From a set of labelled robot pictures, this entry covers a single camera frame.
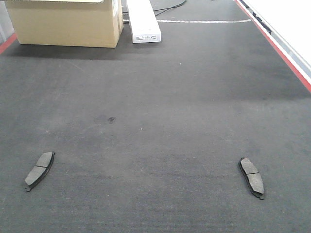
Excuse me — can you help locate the cardboard box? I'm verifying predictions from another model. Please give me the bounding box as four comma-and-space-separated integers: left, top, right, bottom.
4, 0, 123, 48

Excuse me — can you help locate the brake pad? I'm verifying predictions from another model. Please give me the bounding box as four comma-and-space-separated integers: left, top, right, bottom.
24, 151, 55, 192
239, 157, 265, 200

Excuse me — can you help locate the white table edge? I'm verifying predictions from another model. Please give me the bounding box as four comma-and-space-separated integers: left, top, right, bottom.
236, 0, 311, 91

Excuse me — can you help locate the long white box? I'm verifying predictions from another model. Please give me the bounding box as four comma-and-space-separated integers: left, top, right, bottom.
126, 0, 161, 44

